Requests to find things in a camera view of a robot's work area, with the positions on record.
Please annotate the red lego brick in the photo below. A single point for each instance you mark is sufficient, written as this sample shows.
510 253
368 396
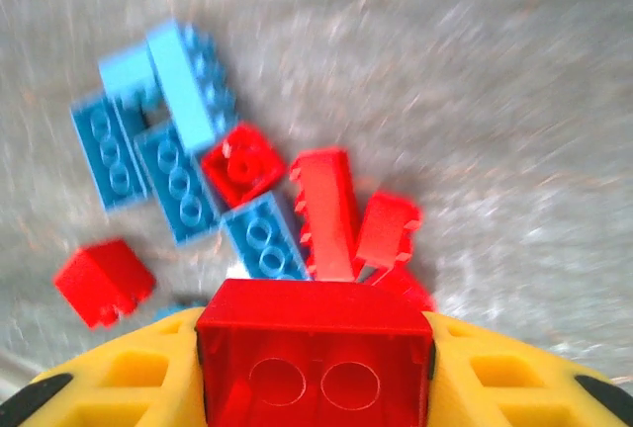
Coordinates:
326 214
388 229
316 343
408 291
104 281
244 165

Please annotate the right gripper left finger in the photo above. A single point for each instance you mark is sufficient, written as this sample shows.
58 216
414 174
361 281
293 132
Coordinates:
123 372

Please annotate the blue lego brick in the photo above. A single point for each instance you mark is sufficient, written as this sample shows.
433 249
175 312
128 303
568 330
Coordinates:
178 91
264 244
106 150
175 309
173 185
126 73

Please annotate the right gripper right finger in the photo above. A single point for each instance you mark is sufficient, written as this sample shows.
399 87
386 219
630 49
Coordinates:
504 377

